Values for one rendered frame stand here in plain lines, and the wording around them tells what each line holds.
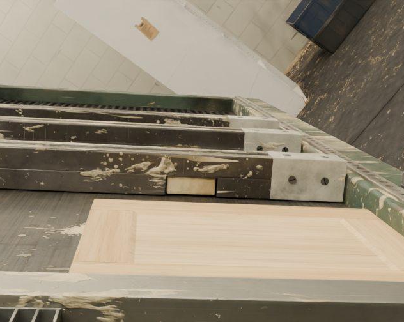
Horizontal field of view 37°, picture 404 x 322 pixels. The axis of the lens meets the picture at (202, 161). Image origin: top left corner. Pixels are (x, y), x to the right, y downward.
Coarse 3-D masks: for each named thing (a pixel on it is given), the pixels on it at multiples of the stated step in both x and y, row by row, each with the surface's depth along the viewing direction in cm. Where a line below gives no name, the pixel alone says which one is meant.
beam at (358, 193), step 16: (240, 112) 216; (256, 112) 189; (272, 112) 192; (304, 128) 157; (304, 144) 130; (336, 144) 132; (368, 160) 114; (352, 176) 99; (384, 176) 100; (400, 176) 101; (352, 192) 97; (368, 192) 91; (368, 208) 90; (384, 208) 84; (400, 208) 80; (400, 224) 79
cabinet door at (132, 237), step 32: (96, 224) 74; (128, 224) 75; (160, 224) 77; (192, 224) 78; (224, 224) 79; (256, 224) 80; (288, 224) 81; (320, 224) 82; (352, 224) 82; (384, 224) 83; (96, 256) 63; (128, 256) 64; (160, 256) 66; (192, 256) 66; (224, 256) 67; (256, 256) 67; (288, 256) 68; (320, 256) 69; (352, 256) 70; (384, 256) 69
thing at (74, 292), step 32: (0, 288) 49; (32, 288) 49; (64, 288) 50; (96, 288) 50; (128, 288) 51; (160, 288) 51; (192, 288) 51; (224, 288) 52; (256, 288) 52; (288, 288) 53; (320, 288) 53; (352, 288) 54; (384, 288) 54; (64, 320) 49; (96, 320) 49; (128, 320) 49; (160, 320) 50; (192, 320) 50; (224, 320) 50; (256, 320) 50; (288, 320) 51; (320, 320) 51; (352, 320) 51; (384, 320) 51
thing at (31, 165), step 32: (0, 160) 94; (32, 160) 95; (64, 160) 95; (96, 160) 96; (128, 160) 96; (160, 160) 97; (192, 160) 97; (224, 160) 98; (256, 160) 98; (288, 160) 98; (320, 160) 99; (128, 192) 97; (160, 192) 98; (224, 192) 99; (256, 192) 99; (288, 192) 99; (320, 192) 100
